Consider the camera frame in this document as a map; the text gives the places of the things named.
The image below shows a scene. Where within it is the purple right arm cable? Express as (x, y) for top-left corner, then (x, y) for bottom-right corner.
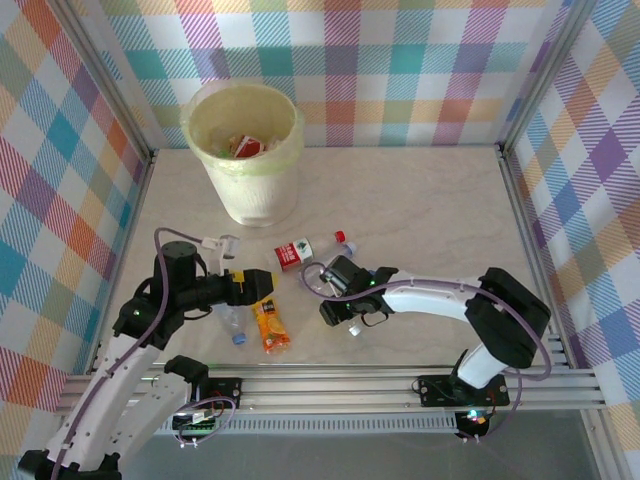
(298, 263), (554, 444)

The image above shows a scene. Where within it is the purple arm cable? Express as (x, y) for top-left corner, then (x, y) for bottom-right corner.
(298, 263), (554, 444)
(49, 227), (239, 476)

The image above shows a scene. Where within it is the red label red cap bottle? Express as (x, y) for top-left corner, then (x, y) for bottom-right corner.
(264, 230), (350, 273)

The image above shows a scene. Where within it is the cream plastic waste bin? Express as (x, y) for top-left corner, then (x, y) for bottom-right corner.
(202, 154), (300, 229)

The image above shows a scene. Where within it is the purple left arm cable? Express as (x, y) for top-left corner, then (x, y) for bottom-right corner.
(49, 227), (239, 476)

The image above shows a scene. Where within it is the grey slotted cable duct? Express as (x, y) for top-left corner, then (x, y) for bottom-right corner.
(78, 417), (460, 437)

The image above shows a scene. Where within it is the aluminium side frame rail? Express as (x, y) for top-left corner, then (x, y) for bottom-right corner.
(87, 149), (160, 376)
(497, 147), (579, 369)

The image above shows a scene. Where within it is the cream plastic trash bin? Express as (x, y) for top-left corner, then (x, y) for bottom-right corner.
(179, 82), (306, 176)

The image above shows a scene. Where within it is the orange juice bottle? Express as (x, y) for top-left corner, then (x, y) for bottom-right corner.
(251, 298), (295, 356)

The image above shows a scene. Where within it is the blue cap water bottle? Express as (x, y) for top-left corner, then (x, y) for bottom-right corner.
(214, 303), (250, 347)

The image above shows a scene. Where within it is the bluish clear ribbed bottle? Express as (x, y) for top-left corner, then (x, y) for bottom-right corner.
(312, 242), (360, 269)

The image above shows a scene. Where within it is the aluminium frame post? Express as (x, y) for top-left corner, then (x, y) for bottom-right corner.
(57, 0), (159, 161)
(497, 0), (599, 159)

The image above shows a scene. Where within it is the small controller board with wires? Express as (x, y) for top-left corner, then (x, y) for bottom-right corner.
(455, 407), (495, 445)
(171, 408), (222, 450)

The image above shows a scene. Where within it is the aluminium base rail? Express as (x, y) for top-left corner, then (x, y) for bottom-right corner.
(53, 366), (607, 417)

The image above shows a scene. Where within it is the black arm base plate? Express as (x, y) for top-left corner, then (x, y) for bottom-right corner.
(151, 377), (245, 412)
(417, 374), (511, 409)

